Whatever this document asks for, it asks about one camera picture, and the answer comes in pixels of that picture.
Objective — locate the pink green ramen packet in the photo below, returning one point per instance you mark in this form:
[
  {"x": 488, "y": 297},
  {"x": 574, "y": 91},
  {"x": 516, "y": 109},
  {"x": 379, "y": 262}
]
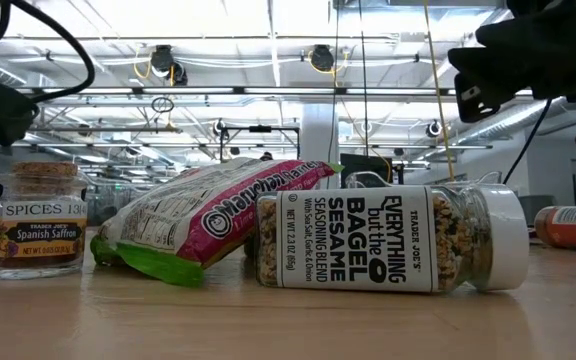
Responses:
[{"x": 208, "y": 220}]

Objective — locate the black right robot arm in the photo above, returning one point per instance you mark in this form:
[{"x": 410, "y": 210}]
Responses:
[{"x": 558, "y": 7}]

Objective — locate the saffron jar cork lid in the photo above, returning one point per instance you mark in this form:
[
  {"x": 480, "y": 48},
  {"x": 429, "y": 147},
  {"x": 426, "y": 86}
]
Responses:
[{"x": 38, "y": 235}]

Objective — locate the orange spice bottle black cap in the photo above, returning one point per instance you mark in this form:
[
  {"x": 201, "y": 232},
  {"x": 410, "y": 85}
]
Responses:
[{"x": 568, "y": 232}]

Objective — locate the black flat monitor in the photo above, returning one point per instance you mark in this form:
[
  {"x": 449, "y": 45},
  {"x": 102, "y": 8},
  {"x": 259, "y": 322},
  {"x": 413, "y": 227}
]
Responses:
[{"x": 365, "y": 167}]

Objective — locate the clear plastic bin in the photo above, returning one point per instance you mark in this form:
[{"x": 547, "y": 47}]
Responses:
[{"x": 355, "y": 176}]

